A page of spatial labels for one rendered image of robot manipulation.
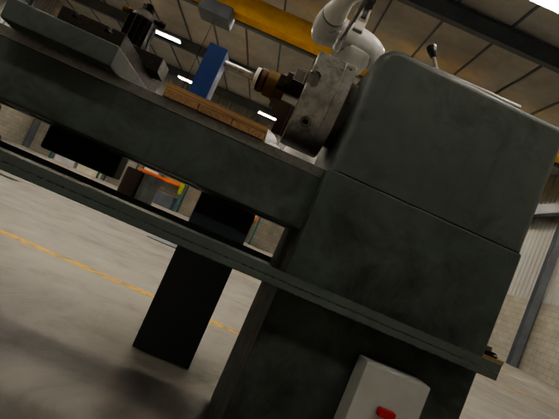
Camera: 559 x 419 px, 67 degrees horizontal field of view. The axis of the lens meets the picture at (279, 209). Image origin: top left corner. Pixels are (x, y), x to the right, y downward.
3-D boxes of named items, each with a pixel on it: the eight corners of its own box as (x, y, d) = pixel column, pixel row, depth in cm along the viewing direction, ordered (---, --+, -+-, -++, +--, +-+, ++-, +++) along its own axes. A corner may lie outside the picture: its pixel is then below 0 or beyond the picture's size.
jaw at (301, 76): (312, 91, 134) (321, 74, 123) (306, 104, 133) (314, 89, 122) (280, 76, 134) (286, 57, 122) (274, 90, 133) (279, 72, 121)
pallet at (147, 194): (152, 210, 1373) (165, 182, 1381) (144, 208, 1293) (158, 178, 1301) (120, 196, 1380) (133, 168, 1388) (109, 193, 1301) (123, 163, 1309)
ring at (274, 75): (288, 82, 141) (263, 71, 141) (291, 72, 132) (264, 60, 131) (277, 107, 141) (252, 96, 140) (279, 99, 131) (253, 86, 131)
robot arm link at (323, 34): (328, -6, 168) (356, 12, 172) (311, 19, 186) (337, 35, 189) (317, 21, 165) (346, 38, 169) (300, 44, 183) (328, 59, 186)
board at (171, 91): (257, 160, 153) (261, 150, 153) (263, 140, 117) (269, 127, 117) (180, 125, 151) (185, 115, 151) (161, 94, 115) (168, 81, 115)
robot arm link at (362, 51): (264, 173, 205) (304, 192, 210) (265, 183, 190) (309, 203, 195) (343, 19, 183) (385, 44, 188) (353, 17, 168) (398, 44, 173)
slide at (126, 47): (152, 98, 155) (157, 87, 155) (119, 49, 112) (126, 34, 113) (106, 77, 154) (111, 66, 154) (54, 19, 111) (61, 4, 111)
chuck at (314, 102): (300, 155, 154) (336, 74, 152) (309, 152, 123) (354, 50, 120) (278, 145, 154) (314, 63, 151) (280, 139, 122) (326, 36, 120)
